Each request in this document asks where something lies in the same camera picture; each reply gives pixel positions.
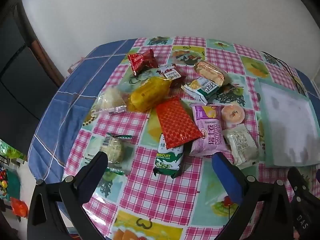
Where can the red patterned snack packet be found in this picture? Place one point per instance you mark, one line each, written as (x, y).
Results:
(176, 122)

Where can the clear bag white snack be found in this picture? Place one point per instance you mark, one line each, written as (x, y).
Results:
(110, 100)

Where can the green white snack packet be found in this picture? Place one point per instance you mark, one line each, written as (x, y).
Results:
(200, 88)

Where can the dark red snack packet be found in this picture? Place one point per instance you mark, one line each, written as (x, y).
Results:
(142, 60)

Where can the orange plastic bag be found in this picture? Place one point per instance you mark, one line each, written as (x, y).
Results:
(19, 207)

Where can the purple swiss roll packet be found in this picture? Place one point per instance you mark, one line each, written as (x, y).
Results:
(208, 135)

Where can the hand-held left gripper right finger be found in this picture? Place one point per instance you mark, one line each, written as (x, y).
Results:
(226, 177)

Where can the orange jelly cup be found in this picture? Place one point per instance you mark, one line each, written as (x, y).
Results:
(232, 113)

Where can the blue checked cloth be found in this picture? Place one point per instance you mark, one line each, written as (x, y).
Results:
(65, 105)

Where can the teal shallow box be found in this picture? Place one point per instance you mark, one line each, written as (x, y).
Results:
(287, 125)

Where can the green round cake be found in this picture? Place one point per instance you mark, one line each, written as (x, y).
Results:
(113, 148)

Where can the beige cracker packet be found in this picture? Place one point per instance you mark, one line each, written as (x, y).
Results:
(210, 72)

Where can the dark cabinet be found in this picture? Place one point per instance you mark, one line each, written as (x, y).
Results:
(15, 80)

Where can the green biscuit packet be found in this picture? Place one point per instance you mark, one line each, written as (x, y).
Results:
(168, 161)

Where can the brown white label snack packet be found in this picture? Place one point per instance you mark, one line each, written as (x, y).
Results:
(171, 74)

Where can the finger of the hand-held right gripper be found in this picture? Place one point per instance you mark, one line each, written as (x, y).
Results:
(297, 182)

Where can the brown wooden frame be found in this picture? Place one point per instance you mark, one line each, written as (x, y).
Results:
(46, 57)

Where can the yellow snack packet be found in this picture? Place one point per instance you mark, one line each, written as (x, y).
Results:
(150, 93)

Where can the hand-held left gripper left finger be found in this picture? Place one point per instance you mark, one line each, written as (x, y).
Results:
(96, 171)

